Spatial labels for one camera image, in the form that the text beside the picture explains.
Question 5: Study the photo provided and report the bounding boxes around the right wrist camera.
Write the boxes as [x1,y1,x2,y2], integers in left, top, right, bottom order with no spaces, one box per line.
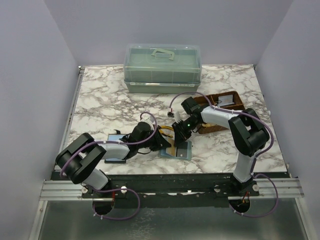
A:
[167,111,181,123]

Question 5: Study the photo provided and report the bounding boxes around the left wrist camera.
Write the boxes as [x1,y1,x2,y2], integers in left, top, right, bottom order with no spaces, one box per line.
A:
[143,116,155,128]

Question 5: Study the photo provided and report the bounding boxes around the grey cards in basket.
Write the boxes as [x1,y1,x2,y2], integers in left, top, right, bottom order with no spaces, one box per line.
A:
[217,94,234,108]

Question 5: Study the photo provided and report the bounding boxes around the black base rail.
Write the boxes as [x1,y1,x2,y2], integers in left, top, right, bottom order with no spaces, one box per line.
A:
[82,173,260,208]

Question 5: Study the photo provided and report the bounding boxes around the green plastic storage box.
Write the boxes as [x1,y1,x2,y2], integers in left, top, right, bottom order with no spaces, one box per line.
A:
[123,43,202,94]

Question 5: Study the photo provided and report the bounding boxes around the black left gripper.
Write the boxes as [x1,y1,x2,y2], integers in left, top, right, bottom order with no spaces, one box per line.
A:
[138,128,172,152]

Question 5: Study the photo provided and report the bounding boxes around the brown woven organizer basket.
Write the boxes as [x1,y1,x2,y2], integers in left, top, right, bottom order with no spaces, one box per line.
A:
[196,90,246,135]

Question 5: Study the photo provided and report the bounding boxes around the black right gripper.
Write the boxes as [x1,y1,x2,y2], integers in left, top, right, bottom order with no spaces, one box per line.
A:
[172,117,201,147]

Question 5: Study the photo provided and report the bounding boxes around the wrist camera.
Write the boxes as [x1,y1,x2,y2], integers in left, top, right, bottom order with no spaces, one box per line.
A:
[167,111,181,123]
[143,116,155,128]

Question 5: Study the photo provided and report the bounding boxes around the yellow handled pliers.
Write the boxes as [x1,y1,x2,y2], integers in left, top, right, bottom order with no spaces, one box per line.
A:
[158,125,174,138]

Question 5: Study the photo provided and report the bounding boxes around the gold credit card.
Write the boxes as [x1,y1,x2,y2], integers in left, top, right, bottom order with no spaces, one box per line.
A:
[165,138,177,158]

